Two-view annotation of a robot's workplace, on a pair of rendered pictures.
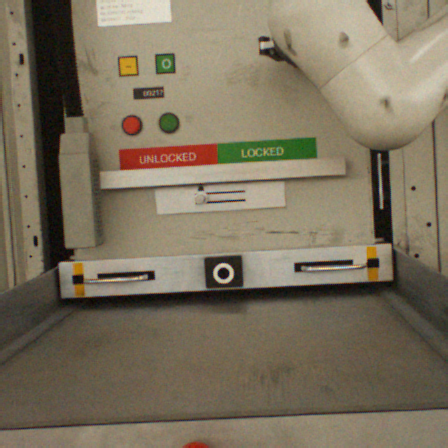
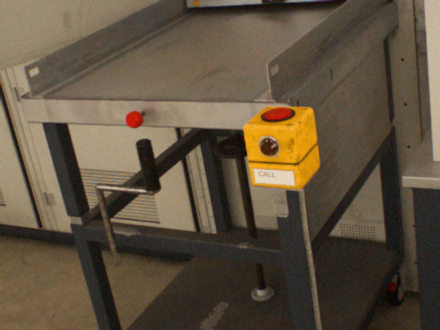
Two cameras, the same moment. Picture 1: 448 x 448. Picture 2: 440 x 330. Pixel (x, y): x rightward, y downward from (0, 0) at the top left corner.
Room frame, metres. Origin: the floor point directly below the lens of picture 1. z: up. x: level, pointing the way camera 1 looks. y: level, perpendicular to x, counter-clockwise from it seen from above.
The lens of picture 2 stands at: (-0.42, -0.74, 1.27)
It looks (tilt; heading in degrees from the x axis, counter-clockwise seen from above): 23 degrees down; 29
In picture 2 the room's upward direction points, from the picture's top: 10 degrees counter-clockwise
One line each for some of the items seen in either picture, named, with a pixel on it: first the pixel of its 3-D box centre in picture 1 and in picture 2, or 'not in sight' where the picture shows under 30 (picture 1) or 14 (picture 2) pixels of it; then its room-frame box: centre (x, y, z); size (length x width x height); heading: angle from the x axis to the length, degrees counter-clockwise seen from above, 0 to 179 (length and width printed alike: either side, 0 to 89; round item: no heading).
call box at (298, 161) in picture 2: not in sight; (282, 146); (0.49, -0.34, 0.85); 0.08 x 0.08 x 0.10; 87
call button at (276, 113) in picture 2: not in sight; (278, 117); (0.50, -0.34, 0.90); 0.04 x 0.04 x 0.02
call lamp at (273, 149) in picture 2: not in sight; (267, 148); (0.45, -0.34, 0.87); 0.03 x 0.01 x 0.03; 87
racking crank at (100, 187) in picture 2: not in sight; (130, 206); (0.69, 0.10, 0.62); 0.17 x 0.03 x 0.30; 87
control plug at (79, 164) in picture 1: (81, 190); not in sight; (1.30, 0.21, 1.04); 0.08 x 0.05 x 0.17; 177
